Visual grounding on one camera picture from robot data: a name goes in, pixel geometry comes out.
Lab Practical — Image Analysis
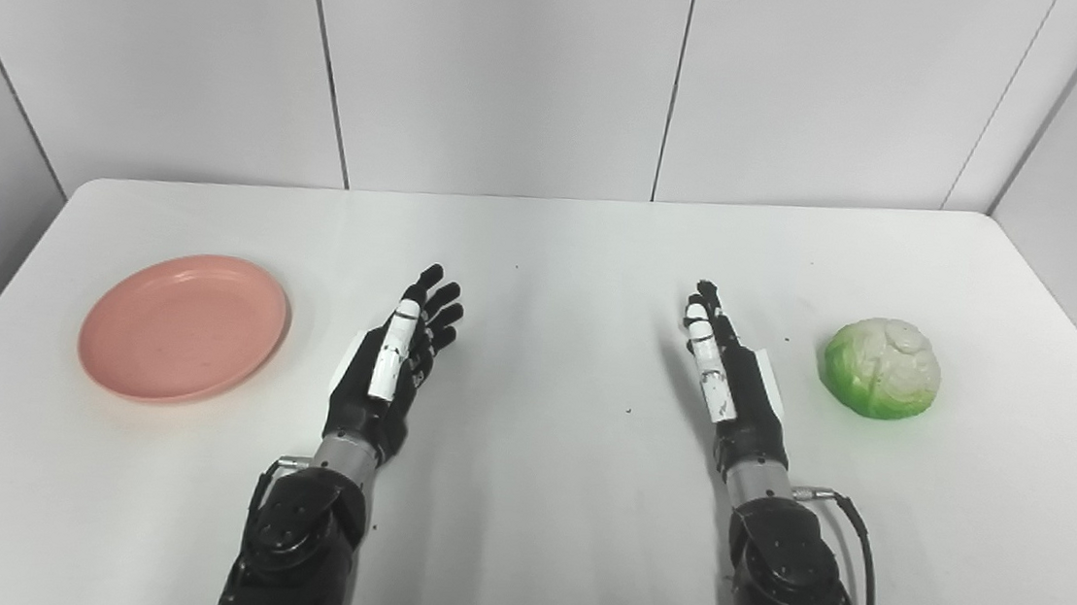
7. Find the green white cabbage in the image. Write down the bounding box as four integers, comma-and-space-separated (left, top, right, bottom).
817, 313, 947, 425

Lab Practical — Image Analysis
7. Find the pink round plate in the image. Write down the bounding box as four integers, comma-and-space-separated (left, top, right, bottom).
72, 244, 295, 417

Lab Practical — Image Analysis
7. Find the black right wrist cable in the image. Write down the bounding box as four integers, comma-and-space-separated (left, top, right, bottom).
783, 483, 890, 605

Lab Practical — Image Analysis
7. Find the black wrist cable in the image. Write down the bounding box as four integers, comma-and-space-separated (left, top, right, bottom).
249, 453, 314, 527
783, 483, 890, 605

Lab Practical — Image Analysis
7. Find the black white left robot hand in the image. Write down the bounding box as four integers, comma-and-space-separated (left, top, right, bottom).
320, 254, 470, 473

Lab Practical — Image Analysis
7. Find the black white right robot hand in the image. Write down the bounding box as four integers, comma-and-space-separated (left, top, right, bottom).
666, 277, 806, 487

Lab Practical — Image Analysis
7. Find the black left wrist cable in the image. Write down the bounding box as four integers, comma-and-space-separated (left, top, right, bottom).
249, 453, 314, 527

